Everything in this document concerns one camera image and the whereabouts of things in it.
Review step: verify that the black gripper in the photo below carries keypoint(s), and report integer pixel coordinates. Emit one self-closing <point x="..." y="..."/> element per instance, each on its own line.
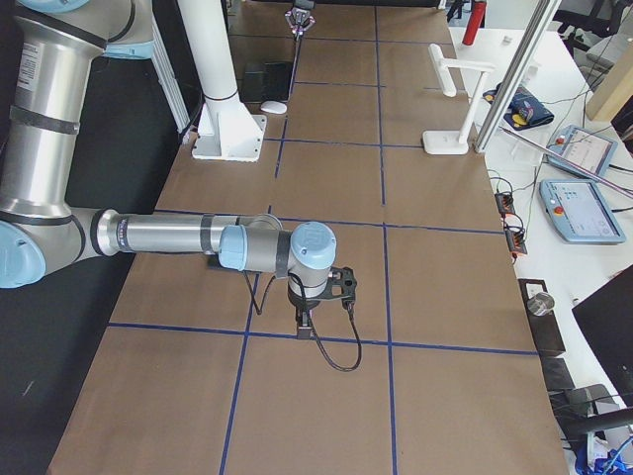
<point x="301" y="10"/>
<point x="301" y="301"/>

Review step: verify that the grey laptop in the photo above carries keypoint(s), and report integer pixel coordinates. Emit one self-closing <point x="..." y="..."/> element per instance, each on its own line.
<point x="269" y="70"/>

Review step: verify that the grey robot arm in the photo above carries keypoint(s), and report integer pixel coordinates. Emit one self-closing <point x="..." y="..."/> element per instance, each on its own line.
<point x="86" y="156"/>

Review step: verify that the white computer mouse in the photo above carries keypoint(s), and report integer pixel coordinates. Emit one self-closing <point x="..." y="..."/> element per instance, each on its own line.
<point x="273" y="107"/>

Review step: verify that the red cylinder bottle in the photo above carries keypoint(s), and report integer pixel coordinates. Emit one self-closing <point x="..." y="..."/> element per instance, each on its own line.
<point x="477" y="17"/>

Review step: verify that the orange black connector hub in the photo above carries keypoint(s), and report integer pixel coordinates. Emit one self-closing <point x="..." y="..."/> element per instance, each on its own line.
<point x="513" y="226"/>

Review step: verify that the metal cup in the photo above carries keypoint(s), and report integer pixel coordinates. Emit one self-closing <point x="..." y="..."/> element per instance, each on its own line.
<point x="540" y="304"/>

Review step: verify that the blue space-print pouch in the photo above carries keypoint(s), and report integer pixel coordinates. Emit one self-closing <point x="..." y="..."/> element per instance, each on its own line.
<point x="526" y="112"/>

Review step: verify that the lower blue teach pendant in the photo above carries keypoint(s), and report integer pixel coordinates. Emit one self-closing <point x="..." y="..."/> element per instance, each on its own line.
<point x="579" y="213"/>

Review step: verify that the blue teach pendant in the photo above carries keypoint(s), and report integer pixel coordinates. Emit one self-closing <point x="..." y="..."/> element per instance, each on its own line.
<point x="579" y="213"/>
<point x="583" y="148"/>

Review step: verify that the black monitor corner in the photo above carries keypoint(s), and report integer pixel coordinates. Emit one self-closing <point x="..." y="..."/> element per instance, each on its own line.
<point x="605" y="319"/>

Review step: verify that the upper blue teach pendant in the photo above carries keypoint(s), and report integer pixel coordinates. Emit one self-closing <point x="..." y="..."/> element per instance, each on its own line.
<point x="583" y="148"/>

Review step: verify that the grabber stick green tip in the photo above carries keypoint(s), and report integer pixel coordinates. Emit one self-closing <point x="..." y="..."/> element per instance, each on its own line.
<point x="576" y="168"/>

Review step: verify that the aluminium frame post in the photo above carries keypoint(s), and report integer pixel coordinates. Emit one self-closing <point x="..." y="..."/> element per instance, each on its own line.
<point x="537" y="26"/>

